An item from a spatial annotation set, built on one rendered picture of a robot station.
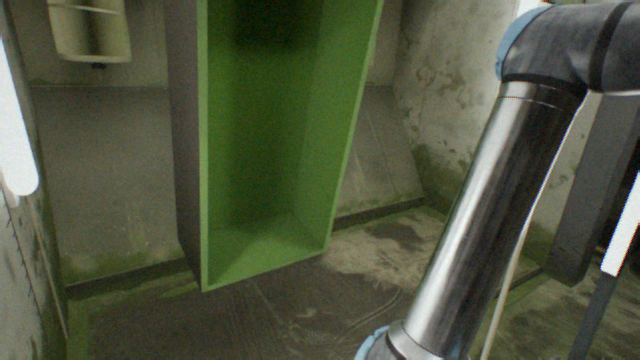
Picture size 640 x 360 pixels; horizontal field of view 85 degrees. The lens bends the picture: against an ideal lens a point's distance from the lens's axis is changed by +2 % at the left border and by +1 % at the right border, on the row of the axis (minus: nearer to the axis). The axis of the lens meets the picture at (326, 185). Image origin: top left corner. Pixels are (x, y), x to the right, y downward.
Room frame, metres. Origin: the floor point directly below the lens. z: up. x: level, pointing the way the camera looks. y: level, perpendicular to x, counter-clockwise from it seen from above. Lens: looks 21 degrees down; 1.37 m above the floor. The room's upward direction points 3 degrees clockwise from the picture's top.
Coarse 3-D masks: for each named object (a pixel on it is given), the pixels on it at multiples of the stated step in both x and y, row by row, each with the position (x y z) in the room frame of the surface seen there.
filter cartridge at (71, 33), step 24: (48, 0) 1.83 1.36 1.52; (72, 0) 1.80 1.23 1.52; (96, 0) 1.86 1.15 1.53; (120, 0) 1.98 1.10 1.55; (72, 24) 1.81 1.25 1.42; (96, 24) 1.85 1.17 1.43; (120, 24) 1.95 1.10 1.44; (72, 48) 1.80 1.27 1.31; (96, 48) 1.86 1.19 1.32; (120, 48) 1.92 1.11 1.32
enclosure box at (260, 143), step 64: (192, 0) 0.97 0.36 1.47; (256, 0) 1.41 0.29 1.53; (320, 0) 1.56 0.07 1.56; (192, 64) 1.01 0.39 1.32; (256, 64) 1.45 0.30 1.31; (320, 64) 1.57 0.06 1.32; (192, 128) 1.06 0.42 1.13; (256, 128) 1.51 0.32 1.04; (320, 128) 1.55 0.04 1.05; (192, 192) 1.11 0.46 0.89; (256, 192) 1.58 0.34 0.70; (320, 192) 1.53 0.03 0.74; (192, 256) 1.18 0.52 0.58; (256, 256) 1.36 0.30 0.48
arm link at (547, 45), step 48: (528, 48) 0.54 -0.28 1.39; (576, 48) 0.50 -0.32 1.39; (528, 96) 0.51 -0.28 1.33; (576, 96) 0.50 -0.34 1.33; (480, 144) 0.53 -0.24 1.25; (528, 144) 0.48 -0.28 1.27; (480, 192) 0.48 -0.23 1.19; (528, 192) 0.47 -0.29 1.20; (480, 240) 0.45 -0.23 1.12; (432, 288) 0.46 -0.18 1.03; (480, 288) 0.43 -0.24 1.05; (384, 336) 0.49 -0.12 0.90; (432, 336) 0.42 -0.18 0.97
